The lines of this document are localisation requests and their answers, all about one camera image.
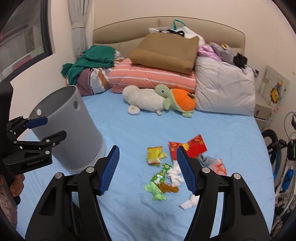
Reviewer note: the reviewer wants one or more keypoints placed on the brown paper bag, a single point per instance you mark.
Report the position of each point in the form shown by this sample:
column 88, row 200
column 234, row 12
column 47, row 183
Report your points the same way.
column 166, row 51

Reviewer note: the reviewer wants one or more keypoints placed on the person's left hand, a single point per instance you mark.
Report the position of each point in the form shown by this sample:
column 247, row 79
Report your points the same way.
column 17, row 186

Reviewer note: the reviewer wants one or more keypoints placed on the white bedside table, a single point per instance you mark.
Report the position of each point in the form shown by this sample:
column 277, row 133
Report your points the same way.
column 262, row 111

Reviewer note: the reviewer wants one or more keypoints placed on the pink striped folded quilt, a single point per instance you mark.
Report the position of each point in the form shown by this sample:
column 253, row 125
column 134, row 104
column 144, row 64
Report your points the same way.
column 125, row 74

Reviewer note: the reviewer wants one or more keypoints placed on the orange white plastic wrapper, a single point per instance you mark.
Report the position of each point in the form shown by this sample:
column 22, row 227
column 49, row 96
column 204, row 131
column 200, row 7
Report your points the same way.
column 216, row 165

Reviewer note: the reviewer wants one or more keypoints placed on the green orange plush turtle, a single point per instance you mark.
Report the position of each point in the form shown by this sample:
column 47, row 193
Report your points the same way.
column 177, row 99

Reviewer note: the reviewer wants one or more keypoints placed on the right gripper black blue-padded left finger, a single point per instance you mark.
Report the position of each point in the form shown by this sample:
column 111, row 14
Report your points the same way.
column 68, row 208

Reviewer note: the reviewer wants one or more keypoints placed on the purple puffy jacket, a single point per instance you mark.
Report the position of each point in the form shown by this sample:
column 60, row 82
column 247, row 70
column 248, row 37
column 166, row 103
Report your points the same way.
column 207, row 51

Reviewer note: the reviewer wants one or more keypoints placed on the small white tissue scrap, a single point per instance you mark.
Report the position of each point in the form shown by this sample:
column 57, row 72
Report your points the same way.
column 191, row 202

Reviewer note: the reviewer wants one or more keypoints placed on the white blue bicycle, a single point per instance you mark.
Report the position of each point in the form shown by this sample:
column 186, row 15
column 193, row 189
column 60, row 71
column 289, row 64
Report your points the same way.
column 282, row 157

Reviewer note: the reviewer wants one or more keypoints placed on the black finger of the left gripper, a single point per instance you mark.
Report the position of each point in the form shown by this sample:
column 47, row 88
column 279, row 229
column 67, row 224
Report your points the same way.
column 46, row 143

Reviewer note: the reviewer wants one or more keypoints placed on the red gold envelope flat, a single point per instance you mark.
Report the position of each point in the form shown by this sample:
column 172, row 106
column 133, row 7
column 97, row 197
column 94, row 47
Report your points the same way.
column 195, row 146

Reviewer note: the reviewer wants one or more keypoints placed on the grey window curtain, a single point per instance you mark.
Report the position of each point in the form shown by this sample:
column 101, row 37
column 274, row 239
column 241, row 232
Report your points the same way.
column 81, row 17

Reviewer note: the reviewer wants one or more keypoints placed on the white crumpled tissue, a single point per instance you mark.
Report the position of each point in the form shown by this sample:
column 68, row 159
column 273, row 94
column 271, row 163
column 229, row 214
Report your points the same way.
column 174, row 174

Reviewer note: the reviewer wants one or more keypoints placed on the striped folded clothes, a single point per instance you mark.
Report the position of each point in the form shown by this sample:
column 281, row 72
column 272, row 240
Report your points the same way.
column 93, row 81

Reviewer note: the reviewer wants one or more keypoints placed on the green knitted blanket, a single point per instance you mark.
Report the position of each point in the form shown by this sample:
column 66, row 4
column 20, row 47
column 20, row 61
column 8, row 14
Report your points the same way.
column 97, row 56

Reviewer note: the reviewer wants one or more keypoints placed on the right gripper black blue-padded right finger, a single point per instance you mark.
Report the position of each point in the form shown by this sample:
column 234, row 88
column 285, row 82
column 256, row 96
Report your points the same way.
column 242, row 218

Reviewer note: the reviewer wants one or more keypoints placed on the large white plastic-wrapped pillow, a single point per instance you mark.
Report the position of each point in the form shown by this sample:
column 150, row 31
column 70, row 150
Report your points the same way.
column 224, row 88

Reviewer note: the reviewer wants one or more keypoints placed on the white plush rabbit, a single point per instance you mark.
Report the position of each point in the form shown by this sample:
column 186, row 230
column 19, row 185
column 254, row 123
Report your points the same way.
column 142, row 99

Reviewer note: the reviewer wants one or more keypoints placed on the black crumpled cloth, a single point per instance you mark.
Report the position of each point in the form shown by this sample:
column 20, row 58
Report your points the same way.
column 240, row 60

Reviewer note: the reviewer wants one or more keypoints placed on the yellow snack wrapper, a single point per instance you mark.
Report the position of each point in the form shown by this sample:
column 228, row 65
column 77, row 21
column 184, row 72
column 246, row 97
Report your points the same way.
column 154, row 155

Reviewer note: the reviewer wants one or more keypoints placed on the green bone-print wrapper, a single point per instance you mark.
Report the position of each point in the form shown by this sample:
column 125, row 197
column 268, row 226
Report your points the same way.
column 156, row 180

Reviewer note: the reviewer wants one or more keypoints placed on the grey plastic trash bin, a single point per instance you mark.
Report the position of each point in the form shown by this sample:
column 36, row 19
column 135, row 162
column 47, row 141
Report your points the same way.
column 66, row 111

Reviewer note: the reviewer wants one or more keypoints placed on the blue water bottle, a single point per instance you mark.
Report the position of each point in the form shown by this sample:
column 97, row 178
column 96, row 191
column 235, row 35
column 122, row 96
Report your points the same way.
column 288, row 178

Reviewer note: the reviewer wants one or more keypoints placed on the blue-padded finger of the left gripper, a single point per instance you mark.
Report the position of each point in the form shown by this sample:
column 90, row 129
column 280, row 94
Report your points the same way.
column 20, row 124

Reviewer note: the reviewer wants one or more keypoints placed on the beige padded headboard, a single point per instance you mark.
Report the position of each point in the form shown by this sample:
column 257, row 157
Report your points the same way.
column 125, row 35

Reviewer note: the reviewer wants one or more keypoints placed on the dark framed window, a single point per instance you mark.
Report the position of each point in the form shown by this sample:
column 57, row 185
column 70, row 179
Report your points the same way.
column 25, row 38

